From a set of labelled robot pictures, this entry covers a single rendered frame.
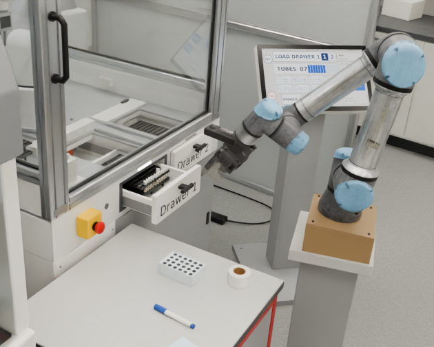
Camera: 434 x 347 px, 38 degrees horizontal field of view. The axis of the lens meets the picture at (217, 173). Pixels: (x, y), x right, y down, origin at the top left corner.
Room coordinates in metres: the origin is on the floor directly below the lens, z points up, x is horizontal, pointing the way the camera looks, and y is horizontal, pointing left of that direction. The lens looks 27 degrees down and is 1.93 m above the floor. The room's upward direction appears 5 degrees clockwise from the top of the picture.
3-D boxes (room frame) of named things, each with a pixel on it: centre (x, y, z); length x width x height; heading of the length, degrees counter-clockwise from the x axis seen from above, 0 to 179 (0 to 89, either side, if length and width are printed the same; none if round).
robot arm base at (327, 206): (1.87, -0.43, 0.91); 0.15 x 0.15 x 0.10
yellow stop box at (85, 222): (1.64, 0.38, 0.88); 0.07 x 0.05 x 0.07; 153
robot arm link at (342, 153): (1.86, -0.44, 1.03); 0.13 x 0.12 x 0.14; 176
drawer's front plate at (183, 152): (2.22, 0.11, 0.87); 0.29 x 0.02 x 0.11; 153
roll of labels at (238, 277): (1.56, -0.09, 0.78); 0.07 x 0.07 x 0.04
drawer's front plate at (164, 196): (1.88, 0.13, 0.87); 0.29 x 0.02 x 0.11; 153
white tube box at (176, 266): (1.58, 0.08, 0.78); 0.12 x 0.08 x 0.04; 61
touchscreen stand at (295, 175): (2.68, -0.40, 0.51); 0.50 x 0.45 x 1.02; 14
